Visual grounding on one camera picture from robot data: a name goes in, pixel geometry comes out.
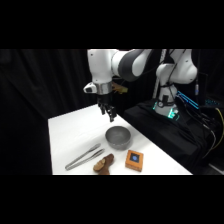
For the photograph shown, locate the orange box with blue top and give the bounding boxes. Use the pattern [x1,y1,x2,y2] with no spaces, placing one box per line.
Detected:
[124,149,145,173]

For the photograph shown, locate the yellow cable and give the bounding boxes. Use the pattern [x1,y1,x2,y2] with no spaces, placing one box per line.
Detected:
[202,107,224,159]

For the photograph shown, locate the blue lit strip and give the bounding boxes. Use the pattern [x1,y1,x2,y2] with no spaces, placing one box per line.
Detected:
[175,90,201,110]

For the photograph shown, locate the black cloth-covered stand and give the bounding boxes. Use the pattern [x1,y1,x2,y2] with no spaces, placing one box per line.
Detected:
[122,98,224,175]

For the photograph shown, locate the black curtain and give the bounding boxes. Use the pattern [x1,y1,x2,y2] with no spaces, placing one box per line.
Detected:
[0,49,224,176]

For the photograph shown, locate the silver metal tongs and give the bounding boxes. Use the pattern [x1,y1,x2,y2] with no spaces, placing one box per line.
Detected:
[64,143,106,172]

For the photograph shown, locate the brown plush deer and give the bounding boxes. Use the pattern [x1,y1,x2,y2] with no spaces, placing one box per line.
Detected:
[92,153,115,176]

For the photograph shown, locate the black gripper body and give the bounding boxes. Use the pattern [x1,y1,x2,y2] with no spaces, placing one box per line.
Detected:
[96,92,116,109]

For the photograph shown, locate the grey metal bowl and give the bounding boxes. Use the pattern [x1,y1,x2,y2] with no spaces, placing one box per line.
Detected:
[104,125,132,150]

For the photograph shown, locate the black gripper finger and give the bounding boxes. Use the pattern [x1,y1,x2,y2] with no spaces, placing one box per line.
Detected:
[107,106,118,123]
[98,103,107,116]

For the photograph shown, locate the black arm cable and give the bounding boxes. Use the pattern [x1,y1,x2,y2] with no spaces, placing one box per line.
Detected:
[159,49,188,101]

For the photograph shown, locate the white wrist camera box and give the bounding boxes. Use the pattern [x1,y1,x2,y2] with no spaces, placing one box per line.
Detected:
[83,81,99,95]

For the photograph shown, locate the tan wooden object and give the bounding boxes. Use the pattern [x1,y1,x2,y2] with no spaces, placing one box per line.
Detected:
[111,81,129,95]

